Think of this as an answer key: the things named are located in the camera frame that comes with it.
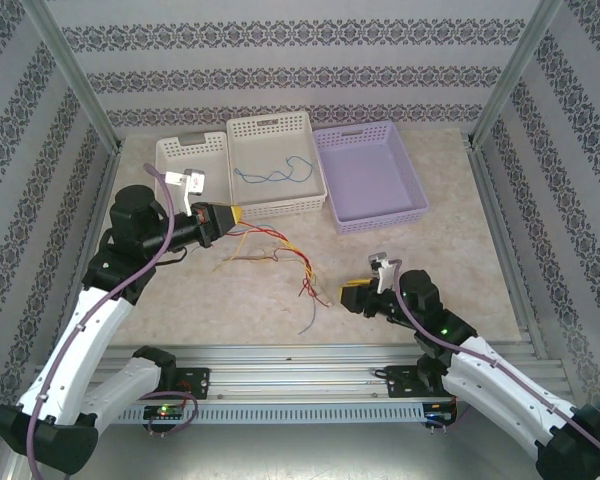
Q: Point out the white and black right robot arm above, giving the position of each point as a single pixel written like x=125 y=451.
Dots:
x=505 y=390

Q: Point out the small white perforated basket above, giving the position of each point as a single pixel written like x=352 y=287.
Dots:
x=215 y=165

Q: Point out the large white perforated basket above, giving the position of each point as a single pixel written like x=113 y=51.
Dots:
x=275 y=145

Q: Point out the purple perforated basket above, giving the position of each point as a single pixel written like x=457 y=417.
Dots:
x=370 y=175

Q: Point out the right controller board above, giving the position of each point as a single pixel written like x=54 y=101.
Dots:
x=437 y=412

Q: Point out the controller board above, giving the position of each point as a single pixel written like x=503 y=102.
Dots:
x=162 y=411
x=437 y=412

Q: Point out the grey sheet metal panel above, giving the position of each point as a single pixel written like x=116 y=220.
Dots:
x=300 y=455

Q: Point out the left controller board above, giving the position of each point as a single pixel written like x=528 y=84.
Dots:
x=162 y=411

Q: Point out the aluminium side rail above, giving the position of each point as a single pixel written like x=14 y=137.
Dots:
x=485 y=167
x=109 y=170

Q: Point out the aluminium rail base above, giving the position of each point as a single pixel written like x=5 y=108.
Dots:
x=260 y=385

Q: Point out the aluminium frame post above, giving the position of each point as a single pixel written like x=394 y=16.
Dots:
x=72 y=75
x=514 y=75

